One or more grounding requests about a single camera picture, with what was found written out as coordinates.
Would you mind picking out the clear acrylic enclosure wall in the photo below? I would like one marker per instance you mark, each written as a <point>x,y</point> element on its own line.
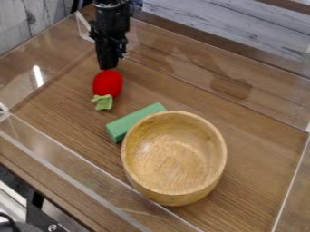
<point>55,145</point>

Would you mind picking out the green foam block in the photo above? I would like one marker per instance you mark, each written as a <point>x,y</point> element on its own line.
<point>118,128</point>

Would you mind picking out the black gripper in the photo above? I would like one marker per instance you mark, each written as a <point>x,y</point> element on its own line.
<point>108,30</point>

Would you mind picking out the wooden bowl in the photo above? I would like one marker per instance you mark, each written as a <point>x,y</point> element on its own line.
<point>174,156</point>

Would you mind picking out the clear acrylic corner bracket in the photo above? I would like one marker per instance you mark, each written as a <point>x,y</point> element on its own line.
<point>83,27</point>

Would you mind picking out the black table frame bracket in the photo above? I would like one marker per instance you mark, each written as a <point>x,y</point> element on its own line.
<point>36,216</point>

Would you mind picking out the red plush strawberry toy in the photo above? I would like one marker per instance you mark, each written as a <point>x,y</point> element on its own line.
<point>107,87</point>

